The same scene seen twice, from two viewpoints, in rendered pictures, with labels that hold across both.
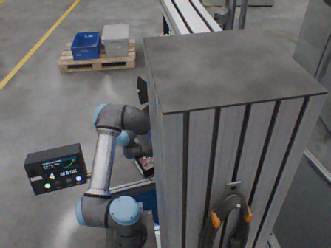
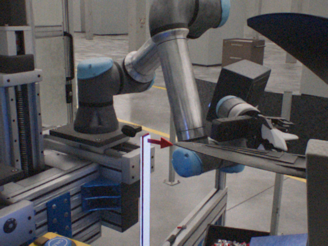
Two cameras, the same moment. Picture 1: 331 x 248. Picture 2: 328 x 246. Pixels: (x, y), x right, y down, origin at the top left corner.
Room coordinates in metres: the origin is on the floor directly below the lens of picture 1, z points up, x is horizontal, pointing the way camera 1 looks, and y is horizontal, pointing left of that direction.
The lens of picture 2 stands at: (1.72, -0.60, 1.43)
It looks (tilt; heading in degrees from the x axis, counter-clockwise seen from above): 16 degrees down; 133
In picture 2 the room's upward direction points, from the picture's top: 1 degrees clockwise
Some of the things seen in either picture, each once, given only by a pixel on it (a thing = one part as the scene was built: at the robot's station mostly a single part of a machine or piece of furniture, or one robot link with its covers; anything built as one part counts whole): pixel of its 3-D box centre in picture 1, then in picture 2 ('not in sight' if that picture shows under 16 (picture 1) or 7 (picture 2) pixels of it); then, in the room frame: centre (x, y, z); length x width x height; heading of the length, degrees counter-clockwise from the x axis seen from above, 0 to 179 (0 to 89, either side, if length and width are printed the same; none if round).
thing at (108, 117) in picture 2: (129, 229); (95, 113); (0.64, 0.21, 1.09); 0.15 x 0.15 x 0.10
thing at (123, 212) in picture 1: (124, 215); (96, 78); (0.64, 0.21, 1.20); 0.13 x 0.12 x 0.14; 82
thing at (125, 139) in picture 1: (127, 136); (235, 113); (1.15, 0.27, 1.17); 0.11 x 0.08 x 0.09; 144
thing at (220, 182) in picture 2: not in sight; (221, 160); (1.00, 0.44, 0.96); 0.03 x 0.03 x 0.20; 17
